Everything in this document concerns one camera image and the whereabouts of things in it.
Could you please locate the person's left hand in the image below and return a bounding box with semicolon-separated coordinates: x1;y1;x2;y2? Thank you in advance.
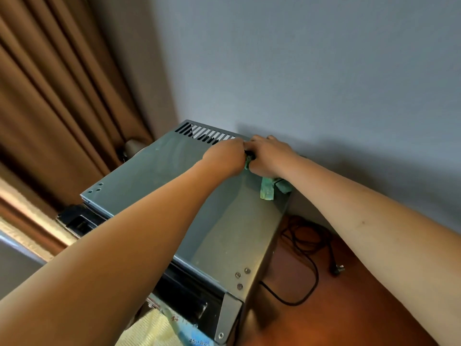
201;137;249;178

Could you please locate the person's right hand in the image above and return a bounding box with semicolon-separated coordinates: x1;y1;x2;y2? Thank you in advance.
243;135;302;179

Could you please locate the green blue cleaning cloth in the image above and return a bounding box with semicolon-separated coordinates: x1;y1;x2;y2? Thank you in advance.
244;151;293;201

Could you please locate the grey mini fridge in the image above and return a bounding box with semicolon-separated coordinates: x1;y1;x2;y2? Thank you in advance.
56;120;291;346

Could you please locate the person's left forearm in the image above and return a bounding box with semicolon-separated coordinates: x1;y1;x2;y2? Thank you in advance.
0;160;217;346

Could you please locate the person's right forearm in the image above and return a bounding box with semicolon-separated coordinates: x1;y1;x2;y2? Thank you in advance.
284;156;461;346

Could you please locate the grey metal lamp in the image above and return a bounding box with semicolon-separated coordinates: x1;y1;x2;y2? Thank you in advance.
119;138;150;162

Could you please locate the brown curtain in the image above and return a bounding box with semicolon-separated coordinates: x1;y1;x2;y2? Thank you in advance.
0;0;156;256

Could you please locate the black power cable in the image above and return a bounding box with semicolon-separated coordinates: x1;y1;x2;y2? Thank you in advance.
258;216;346;307

